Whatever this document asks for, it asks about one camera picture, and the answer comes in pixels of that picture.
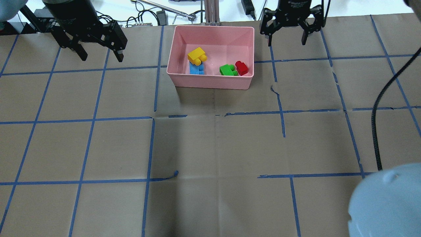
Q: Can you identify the blue toy block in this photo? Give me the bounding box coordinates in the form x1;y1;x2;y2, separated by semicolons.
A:
189;63;205;75

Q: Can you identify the black corrugated cable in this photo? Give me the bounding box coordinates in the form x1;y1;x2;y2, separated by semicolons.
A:
371;47;421;171

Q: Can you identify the black power adapter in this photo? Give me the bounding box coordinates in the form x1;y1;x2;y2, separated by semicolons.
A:
240;0;256;18

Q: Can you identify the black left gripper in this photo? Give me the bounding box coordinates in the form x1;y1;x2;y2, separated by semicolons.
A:
43;0;128;63

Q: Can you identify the green toy block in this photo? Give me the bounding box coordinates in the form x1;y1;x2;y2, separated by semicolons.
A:
219;64;238;76

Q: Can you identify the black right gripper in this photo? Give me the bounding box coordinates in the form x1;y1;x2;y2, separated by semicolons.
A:
260;0;323;47

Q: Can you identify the aluminium frame post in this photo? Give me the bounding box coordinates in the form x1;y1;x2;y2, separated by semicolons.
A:
204;0;220;26

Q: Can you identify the right robot arm joint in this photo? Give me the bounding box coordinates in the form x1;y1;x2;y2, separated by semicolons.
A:
348;163;421;237

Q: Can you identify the pink plastic box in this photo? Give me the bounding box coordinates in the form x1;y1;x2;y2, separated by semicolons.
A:
166;25;255;90

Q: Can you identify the red toy block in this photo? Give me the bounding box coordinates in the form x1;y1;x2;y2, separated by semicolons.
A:
235;61;249;76

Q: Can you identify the yellow toy block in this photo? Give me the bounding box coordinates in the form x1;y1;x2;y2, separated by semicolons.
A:
187;47;208;66

